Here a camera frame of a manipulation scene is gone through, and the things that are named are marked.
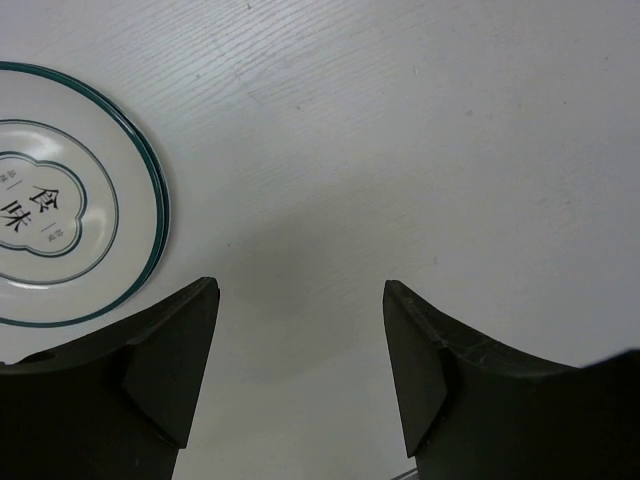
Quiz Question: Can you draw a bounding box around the white plate green rim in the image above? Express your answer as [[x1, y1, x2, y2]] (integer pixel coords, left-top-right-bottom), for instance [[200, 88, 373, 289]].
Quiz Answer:
[[1, 61, 171, 328]]

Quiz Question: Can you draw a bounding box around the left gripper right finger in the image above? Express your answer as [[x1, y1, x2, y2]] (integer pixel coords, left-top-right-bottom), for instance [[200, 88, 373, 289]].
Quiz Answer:
[[383, 280, 639, 479]]

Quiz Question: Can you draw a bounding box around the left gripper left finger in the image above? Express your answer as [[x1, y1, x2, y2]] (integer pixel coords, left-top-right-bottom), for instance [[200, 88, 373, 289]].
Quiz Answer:
[[1, 277, 220, 479]]

